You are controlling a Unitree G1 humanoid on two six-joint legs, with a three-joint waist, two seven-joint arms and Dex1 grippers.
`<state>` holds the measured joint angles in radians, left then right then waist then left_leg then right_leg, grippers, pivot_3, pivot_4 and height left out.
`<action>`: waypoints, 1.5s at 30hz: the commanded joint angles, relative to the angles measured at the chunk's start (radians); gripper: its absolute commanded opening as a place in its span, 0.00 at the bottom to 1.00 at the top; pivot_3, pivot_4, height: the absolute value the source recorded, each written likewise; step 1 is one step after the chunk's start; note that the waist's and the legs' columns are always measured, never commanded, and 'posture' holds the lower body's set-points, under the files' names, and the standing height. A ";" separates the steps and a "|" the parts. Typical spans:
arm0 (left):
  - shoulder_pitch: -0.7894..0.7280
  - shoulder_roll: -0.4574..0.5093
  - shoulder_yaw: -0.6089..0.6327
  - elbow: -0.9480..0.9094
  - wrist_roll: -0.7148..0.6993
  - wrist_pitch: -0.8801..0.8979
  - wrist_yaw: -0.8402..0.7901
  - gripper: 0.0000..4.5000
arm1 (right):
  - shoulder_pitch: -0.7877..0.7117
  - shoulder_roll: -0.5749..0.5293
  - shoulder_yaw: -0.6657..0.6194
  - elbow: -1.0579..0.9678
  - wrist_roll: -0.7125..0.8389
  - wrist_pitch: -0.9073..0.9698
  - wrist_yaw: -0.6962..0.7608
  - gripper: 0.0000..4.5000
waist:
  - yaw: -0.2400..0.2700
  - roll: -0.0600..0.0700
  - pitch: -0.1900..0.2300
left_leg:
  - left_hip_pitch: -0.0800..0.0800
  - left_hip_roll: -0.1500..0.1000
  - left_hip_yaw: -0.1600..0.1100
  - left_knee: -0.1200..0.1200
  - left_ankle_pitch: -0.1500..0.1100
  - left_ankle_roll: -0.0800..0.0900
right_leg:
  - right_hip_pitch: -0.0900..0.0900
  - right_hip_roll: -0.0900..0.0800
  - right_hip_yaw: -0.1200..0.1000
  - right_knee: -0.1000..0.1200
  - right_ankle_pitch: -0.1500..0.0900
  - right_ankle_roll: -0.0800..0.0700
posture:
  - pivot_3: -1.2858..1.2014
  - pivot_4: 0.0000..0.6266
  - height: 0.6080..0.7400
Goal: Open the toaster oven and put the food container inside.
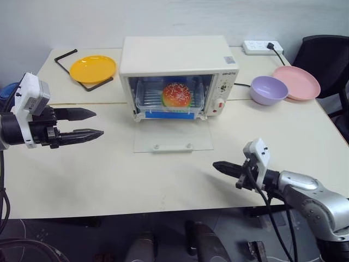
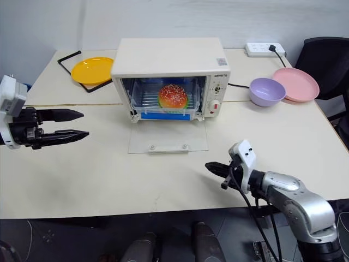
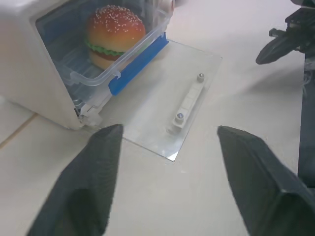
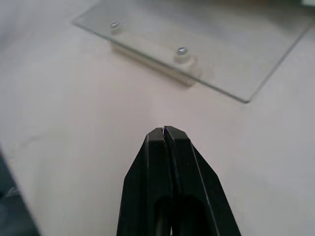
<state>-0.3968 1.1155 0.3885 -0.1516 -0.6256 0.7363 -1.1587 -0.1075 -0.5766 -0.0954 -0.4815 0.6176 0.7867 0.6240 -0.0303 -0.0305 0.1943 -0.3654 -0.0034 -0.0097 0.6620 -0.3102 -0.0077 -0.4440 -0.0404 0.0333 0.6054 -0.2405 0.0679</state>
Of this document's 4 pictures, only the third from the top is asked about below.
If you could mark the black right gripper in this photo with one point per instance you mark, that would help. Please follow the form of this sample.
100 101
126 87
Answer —
303 27

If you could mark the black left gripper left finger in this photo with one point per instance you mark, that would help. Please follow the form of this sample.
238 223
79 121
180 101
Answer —
81 186

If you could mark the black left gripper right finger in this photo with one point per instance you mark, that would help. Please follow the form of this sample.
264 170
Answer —
261 186

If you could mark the clear toaster oven door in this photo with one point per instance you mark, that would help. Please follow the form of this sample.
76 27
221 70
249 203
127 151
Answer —
152 103

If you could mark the clear blue-latched food container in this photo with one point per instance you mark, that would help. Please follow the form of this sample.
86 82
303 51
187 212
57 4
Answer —
108 76

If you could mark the white toaster oven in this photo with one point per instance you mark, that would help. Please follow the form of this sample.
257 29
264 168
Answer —
32 73

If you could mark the toy hamburger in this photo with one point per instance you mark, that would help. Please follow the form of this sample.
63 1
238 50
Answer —
113 27

